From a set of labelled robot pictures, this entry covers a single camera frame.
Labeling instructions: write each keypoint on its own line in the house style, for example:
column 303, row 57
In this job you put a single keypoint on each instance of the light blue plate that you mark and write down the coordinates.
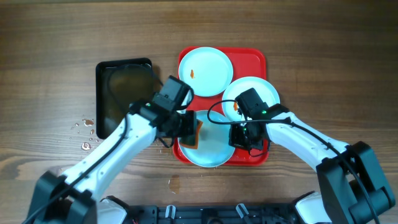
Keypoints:
column 213, row 144
column 207, row 70
column 264, row 89

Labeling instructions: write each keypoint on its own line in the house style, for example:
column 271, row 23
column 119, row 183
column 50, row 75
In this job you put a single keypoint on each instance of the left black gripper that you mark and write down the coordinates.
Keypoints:
column 188, row 126

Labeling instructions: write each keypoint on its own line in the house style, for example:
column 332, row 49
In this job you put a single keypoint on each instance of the black rectangular water tray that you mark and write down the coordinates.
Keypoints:
column 118, row 84

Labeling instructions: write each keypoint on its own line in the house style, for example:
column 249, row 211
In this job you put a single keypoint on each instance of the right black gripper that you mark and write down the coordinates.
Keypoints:
column 235, row 140

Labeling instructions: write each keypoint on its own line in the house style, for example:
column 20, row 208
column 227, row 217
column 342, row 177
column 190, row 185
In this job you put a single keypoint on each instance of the green and orange sponge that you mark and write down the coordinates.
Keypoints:
column 191, row 141

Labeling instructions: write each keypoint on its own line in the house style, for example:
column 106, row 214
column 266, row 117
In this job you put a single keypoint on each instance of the light blue plate top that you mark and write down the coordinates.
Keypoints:
column 207, row 70

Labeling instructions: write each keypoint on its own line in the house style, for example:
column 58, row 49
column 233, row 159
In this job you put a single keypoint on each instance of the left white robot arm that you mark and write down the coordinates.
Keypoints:
column 75, row 196

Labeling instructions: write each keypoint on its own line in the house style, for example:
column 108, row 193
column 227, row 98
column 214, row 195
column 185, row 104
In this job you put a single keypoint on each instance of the light blue plate bottom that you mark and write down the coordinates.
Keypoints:
column 213, row 144

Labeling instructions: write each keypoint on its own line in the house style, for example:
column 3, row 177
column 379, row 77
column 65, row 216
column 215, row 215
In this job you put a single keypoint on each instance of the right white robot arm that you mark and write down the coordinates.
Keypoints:
column 353, row 186

